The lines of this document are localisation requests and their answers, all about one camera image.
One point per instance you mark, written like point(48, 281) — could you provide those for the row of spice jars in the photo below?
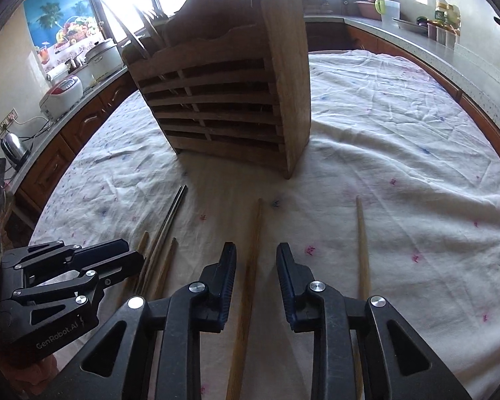
point(441, 33)

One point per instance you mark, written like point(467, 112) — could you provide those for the red bowl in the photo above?
point(366, 6)

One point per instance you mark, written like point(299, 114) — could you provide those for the white floral tablecloth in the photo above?
point(400, 154)

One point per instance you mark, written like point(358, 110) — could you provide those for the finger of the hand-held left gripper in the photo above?
point(96, 254)
point(116, 268)

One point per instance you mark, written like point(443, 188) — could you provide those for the metal chopstick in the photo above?
point(177, 213)
point(173, 212)
point(125, 29)

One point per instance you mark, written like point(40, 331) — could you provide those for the dark plate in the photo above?
point(412, 23)

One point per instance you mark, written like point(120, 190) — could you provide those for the wooden chopstick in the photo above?
point(152, 29)
point(166, 262)
point(361, 241)
point(250, 283)
point(143, 241)

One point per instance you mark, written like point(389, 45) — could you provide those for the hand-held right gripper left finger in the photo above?
point(229, 283)

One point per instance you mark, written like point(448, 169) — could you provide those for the cooking oil bottles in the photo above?
point(446, 12)

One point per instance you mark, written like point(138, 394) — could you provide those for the steel electric kettle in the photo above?
point(13, 148)

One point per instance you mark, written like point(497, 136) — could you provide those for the wooden utensil holder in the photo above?
point(233, 91)

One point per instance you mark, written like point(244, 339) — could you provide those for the beach and fruit wall poster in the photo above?
point(62, 21)

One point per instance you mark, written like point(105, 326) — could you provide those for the large white cooker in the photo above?
point(104, 56)

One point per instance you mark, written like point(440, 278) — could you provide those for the wall power outlets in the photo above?
point(3, 127)

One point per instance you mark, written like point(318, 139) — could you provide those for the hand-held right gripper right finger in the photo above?
point(285, 283)

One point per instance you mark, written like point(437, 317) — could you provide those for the white pitcher with green lid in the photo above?
point(387, 10)

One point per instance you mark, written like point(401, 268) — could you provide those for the white and pink rice cooker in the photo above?
point(62, 93)

